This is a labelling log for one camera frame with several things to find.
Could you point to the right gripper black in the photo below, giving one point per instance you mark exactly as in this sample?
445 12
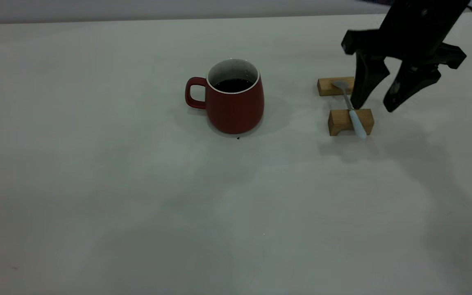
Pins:
416 28

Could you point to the flat rectangular wooden block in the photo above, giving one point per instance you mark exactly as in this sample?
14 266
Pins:
327 87

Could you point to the red ceramic mug with coffee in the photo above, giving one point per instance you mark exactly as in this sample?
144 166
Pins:
236 110

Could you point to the arched wooden block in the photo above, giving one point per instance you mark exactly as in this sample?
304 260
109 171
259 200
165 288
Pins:
338 119

